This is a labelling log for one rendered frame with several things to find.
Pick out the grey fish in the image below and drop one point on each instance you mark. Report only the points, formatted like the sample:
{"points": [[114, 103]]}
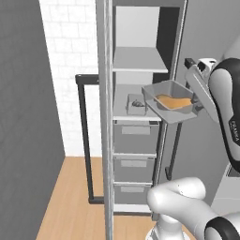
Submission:
{"points": [[137, 103]]}

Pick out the grey fridge door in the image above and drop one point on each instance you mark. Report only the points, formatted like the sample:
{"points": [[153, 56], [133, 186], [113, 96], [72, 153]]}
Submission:
{"points": [[206, 31]]}

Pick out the grey fish container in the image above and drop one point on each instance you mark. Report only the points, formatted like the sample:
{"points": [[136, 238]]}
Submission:
{"points": [[129, 108]]}

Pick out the grey freezer shelf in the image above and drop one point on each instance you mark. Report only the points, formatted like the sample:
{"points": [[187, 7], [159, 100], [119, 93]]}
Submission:
{"points": [[137, 59], [120, 109]]}

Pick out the grey vegetable container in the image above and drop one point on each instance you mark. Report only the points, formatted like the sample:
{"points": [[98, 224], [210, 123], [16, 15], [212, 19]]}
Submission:
{"points": [[175, 117]]}

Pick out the grey freezer drawer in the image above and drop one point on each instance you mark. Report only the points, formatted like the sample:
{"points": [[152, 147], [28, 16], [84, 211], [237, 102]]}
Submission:
{"points": [[136, 140], [134, 170], [132, 195]]}

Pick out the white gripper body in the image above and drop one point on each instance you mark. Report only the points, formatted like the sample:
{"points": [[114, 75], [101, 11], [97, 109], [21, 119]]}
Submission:
{"points": [[200, 84]]}

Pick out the grey freezer cabinet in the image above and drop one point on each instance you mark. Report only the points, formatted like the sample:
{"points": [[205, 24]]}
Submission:
{"points": [[137, 28]]}

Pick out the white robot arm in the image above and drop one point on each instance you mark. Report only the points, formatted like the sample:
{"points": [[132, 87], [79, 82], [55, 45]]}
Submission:
{"points": [[184, 206]]}

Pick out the grey freezer door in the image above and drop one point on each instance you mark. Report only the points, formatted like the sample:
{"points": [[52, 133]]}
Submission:
{"points": [[104, 125]]}

